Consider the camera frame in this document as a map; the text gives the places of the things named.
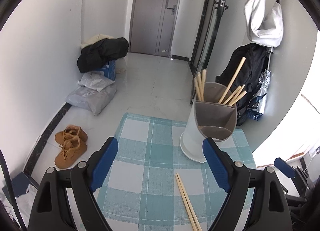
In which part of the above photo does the bamboo chopstick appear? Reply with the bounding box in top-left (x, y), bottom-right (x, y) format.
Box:
top-left (218, 57), bottom-right (246, 104)
top-left (194, 77), bottom-right (202, 101)
top-left (175, 173), bottom-right (198, 231)
top-left (223, 84), bottom-right (245, 105)
top-left (178, 173), bottom-right (202, 231)
top-left (201, 69), bottom-right (207, 101)
top-left (197, 71), bottom-right (204, 101)
top-left (229, 90), bottom-right (247, 106)

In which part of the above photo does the blue torn paper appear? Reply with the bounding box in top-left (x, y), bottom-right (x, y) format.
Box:
top-left (11, 172), bottom-right (39, 225)

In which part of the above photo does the tan suede boot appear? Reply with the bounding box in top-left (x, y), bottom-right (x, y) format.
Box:
top-left (55, 124), bottom-right (88, 145)
top-left (54, 136), bottom-right (87, 169)

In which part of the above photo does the silver blue folded umbrella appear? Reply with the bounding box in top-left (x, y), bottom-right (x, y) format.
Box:
top-left (247, 47), bottom-right (274, 121)

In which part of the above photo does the teal checkered placemat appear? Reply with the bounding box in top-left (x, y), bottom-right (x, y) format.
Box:
top-left (92, 112), bottom-right (258, 231)

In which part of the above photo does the white grey utensil holder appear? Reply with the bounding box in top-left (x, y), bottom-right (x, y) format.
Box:
top-left (180, 82), bottom-right (237, 163)

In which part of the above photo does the black backpack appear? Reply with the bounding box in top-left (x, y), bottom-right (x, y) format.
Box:
top-left (215, 43), bottom-right (268, 126)

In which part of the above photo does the grey plastic parcel bag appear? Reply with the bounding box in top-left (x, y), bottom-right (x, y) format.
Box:
top-left (66, 83), bottom-right (117, 115)

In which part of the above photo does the white plastic parcel bag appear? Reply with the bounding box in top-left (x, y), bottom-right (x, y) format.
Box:
top-left (78, 71), bottom-right (114, 92)

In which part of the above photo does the blue white cardboard box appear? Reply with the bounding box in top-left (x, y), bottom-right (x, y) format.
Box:
top-left (95, 60), bottom-right (116, 81)

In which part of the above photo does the white hanging bag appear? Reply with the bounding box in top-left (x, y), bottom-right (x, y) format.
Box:
top-left (244, 0), bottom-right (284, 48)

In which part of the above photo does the black jacket pile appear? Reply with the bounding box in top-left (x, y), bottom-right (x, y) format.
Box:
top-left (76, 37), bottom-right (130, 74)

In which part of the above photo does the black framed glass door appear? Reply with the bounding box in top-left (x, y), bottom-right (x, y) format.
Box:
top-left (189, 0), bottom-right (228, 76)

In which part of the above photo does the grey entrance door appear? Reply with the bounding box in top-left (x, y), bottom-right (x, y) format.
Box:
top-left (130, 0), bottom-right (180, 57)

